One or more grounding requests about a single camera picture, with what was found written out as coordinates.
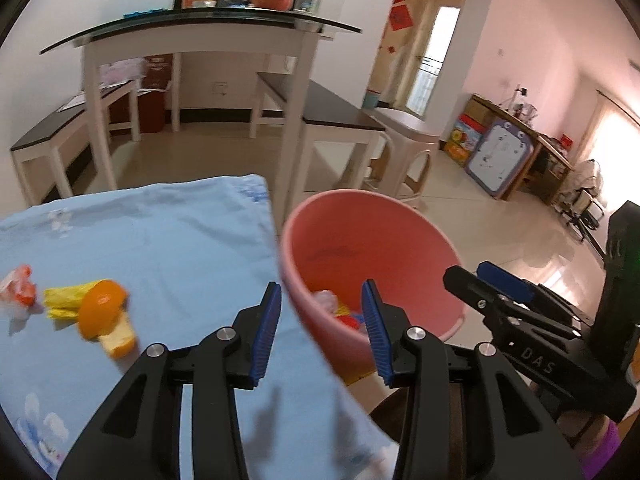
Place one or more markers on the dark brown box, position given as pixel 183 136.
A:
pixel 159 72

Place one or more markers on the wooden side desk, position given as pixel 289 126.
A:
pixel 550 160

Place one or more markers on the yellow wrapper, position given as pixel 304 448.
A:
pixel 62 300

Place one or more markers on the white plastic bag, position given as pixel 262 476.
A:
pixel 17 285

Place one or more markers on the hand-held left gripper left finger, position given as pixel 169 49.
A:
pixel 265 335

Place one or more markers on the wall socket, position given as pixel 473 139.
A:
pixel 220 87

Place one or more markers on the red paper wall decoration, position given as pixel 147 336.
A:
pixel 399 17

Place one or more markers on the teal cup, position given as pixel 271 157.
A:
pixel 371 100

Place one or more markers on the orange fruit peel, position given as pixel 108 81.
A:
pixel 102 307

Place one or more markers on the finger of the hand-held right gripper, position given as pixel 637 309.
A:
pixel 475 292
pixel 505 280

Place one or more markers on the red foam net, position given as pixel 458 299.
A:
pixel 345 321

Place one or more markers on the pale pink plastic stool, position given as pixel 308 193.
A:
pixel 405 127

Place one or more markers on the dark brown stool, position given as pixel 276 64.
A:
pixel 395 415

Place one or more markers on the pink plastic basin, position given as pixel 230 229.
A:
pixel 360 240

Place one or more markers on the person's right forearm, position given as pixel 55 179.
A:
pixel 600 445

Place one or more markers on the blue floral tablecloth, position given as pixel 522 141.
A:
pixel 175 240

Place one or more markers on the white bench dark seat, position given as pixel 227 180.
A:
pixel 325 105
pixel 45 135

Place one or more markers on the white table black glass top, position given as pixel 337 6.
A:
pixel 200 35

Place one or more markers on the blue flat object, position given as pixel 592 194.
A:
pixel 145 12

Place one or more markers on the paper sheet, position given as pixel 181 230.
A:
pixel 72 101

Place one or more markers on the pink plastic bag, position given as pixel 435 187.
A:
pixel 122 70

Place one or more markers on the children's whiteboard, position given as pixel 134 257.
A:
pixel 500 157

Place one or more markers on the colourful toy box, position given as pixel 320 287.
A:
pixel 462 140

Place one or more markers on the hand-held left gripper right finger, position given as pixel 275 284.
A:
pixel 377 340

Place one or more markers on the red bin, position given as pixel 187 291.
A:
pixel 150 110

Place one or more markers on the yellow peel piece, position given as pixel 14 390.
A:
pixel 120 342

